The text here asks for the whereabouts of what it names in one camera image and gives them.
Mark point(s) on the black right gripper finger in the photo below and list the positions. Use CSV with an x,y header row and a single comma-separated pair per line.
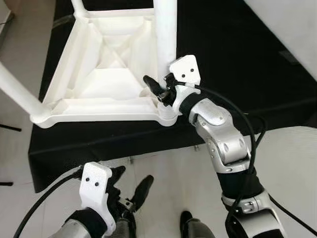
x,y
153,85

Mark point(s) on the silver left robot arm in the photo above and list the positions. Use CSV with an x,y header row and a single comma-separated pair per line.
x,y
81,225

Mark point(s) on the white plastic table leg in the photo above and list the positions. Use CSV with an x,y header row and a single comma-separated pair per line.
x,y
165,34
20,94
80,7

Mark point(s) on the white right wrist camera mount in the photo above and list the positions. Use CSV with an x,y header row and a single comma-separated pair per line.
x,y
185,69

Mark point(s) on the black tablecloth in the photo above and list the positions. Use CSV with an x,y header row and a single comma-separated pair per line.
x,y
237,59

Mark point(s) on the white plastic children table top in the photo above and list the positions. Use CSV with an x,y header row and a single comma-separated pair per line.
x,y
114,79

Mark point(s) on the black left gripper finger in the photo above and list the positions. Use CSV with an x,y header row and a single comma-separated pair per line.
x,y
143,191
119,176

